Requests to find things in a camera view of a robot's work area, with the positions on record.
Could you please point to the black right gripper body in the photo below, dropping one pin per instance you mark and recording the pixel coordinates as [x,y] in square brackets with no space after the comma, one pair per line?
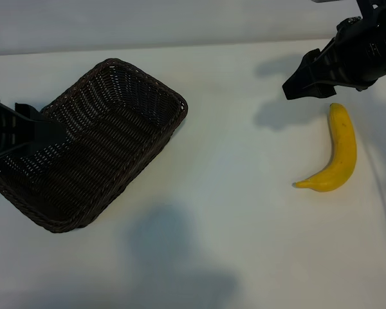
[366,51]

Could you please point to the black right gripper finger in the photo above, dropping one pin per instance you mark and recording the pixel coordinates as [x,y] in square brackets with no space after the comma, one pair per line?
[308,66]
[318,89]

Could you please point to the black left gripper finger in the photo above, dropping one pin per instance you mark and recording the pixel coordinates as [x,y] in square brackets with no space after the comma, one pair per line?
[42,135]
[27,111]

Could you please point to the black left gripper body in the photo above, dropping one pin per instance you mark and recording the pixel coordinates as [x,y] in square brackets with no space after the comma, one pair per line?
[0,128]

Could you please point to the yellow banana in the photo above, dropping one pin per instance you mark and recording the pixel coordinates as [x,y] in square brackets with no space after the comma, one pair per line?
[344,151]

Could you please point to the dark brown wicker basket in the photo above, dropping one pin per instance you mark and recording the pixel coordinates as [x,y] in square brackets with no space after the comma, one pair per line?
[115,135]

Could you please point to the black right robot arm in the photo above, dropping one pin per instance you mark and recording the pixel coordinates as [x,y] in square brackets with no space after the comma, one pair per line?
[378,7]

